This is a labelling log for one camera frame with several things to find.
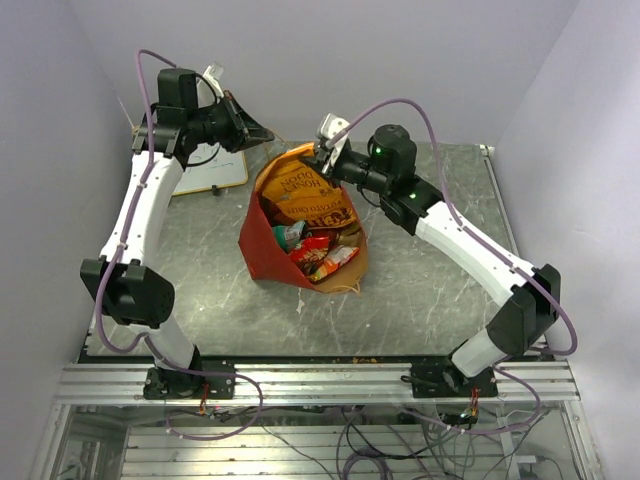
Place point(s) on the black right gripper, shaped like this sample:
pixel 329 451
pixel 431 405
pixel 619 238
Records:
pixel 322 161

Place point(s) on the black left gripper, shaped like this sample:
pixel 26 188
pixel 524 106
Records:
pixel 244 126

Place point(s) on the orange honey dijon chips bag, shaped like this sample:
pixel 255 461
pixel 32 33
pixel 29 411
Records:
pixel 289 191

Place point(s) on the red paper bag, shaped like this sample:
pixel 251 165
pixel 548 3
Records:
pixel 265 260

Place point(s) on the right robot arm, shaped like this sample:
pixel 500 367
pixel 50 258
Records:
pixel 526 295

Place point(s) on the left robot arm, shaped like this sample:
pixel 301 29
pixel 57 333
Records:
pixel 133 302

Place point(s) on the red rice cracker mix bag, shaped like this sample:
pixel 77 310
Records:
pixel 310 250

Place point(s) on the small whiteboard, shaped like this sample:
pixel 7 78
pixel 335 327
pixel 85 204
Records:
pixel 211 166

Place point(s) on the teal snack packet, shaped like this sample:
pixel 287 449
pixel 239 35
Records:
pixel 288 236

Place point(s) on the colourful striped snack packet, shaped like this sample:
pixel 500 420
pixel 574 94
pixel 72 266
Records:
pixel 334 260

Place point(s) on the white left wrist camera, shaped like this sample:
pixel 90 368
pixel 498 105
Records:
pixel 208 86

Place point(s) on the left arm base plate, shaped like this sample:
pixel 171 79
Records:
pixel 217 381

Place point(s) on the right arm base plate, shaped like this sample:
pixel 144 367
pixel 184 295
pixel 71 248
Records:
pixel 441 380

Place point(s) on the aluminium rail frame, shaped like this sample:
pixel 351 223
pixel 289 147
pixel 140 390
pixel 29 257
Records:
pixel 315 349

